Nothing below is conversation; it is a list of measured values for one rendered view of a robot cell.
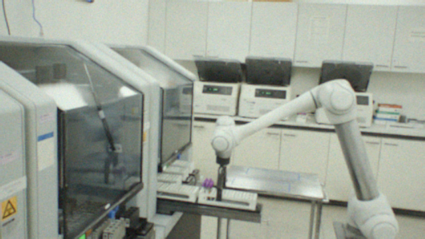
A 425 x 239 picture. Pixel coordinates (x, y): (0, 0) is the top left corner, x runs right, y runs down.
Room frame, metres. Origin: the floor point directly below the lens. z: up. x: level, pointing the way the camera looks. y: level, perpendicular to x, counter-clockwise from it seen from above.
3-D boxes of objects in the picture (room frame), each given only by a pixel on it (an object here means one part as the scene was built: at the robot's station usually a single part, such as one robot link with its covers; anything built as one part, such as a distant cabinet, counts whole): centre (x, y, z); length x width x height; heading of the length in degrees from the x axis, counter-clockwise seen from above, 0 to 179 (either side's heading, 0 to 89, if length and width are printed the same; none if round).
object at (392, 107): (4.34, -2.01, 1.10); 0.24 x 0.13 x 0.10; 77
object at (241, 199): (1.92, -0.10, 0.84); 0.30 x 0.10 x 0.06; 79
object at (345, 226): (1.90, -0.81, 0.73); 0.22 x 0.18 x 0.06; 169
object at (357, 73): (4.30, -1.45, 1.25); 0.62 x 0.56 x 0.69; 168
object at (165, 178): (2.16, 0.31, 0.83); 0.30 x 0.10 x 0.06; 79
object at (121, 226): (1.45, 0.36, 0.85); 0.12 x 0.02 x 0.06; 169
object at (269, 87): (4.47, -0.62, 1.24); 0.62 x 0.56 x 0.69; 169
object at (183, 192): (1.98, 0.21, 0.83); 0.30 x 0.10 x 0.06; 79
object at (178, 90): (2.26, 0.43, 1.28); 0.61 x 0.51 x 0.63; 169
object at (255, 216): (1.95, 0.03, 0.78); 0.73 x 0.14 x 0.09; 79
